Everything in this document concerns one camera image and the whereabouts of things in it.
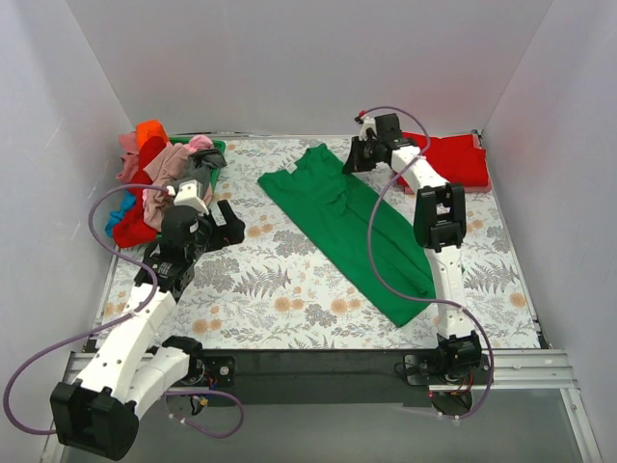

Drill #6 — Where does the grey t shirt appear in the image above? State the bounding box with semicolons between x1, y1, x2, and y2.
166;148;227;196

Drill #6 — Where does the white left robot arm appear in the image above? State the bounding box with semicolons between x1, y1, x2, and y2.
50;201;245;461

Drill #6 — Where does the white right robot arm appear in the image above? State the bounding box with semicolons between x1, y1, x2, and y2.
342;107;482;384

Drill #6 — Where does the green laundry basket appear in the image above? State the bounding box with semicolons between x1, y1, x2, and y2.
144;135;223;232

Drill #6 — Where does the blue t shirt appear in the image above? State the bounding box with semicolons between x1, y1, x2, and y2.
105;190;136;238

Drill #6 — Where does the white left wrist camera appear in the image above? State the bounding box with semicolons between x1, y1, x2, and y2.
166;179;210;215

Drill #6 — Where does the aluminium frame rail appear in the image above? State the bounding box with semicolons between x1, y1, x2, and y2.
42;344;599;462

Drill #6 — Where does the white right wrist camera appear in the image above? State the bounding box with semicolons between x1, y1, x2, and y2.
355;111;377;141

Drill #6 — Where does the floral patterned table mat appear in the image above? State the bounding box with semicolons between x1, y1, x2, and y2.
95;136;541;351

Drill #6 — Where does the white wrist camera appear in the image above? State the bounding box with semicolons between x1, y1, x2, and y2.
355;111;377;141
166;179;210;215

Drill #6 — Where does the orange t shirt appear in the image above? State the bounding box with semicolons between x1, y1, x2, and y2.
135;120;169;149

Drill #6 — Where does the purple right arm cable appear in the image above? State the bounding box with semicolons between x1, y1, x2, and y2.
354;105;496;421

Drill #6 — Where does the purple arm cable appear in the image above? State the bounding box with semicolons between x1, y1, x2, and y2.
2;185;245;440
354;105;496;421

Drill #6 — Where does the green t shirt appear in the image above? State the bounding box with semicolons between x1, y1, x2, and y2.
257;144;435;327

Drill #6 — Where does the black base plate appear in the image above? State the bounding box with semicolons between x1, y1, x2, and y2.
148;349;493;409

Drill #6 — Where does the crumpled red t shirt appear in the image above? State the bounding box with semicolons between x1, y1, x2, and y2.
113;136;167;249

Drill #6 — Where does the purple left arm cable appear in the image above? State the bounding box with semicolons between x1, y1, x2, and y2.
2;185;245;440

